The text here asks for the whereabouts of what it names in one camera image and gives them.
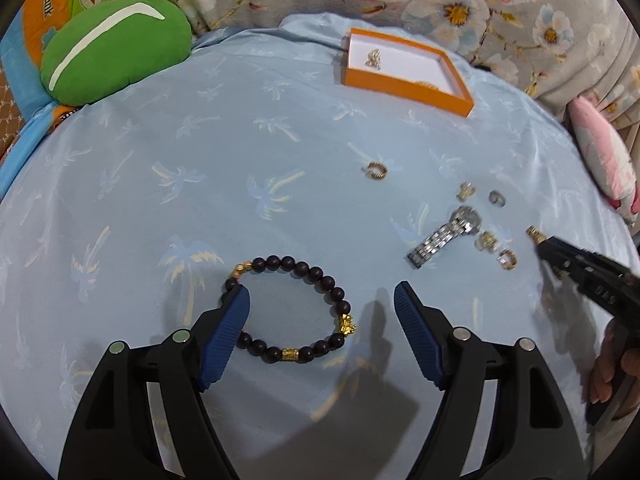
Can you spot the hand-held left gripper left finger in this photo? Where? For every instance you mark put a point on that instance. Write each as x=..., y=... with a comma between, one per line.
x=227, y=332

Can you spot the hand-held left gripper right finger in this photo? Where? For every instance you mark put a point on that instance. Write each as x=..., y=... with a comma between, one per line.
x=415, y=332

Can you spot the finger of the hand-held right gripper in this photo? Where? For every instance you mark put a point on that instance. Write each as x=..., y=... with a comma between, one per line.
x=575, y=252
x=562, y=267

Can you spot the silver metal watch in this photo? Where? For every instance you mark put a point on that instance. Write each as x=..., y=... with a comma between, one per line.
x=445, y=235

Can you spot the orange cardboard box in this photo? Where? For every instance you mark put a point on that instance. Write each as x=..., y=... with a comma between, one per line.
x=440, y=91

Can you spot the person's right hand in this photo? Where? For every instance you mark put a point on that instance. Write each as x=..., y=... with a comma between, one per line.
x=607, y=365

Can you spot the pink pillow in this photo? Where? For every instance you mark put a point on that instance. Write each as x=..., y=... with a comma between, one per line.
x=602, y=150

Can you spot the pearl gold brooch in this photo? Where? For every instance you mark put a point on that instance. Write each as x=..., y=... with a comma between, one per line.
x=374, y=58

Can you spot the grey floral blanket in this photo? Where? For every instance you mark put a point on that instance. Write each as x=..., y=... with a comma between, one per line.
x=450, y=5

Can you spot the green plush pillow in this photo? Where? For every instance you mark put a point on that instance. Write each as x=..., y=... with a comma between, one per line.
x=115, y=55

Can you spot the brown patterned cloth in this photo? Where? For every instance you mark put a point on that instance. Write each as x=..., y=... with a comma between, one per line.
x=9, y=110

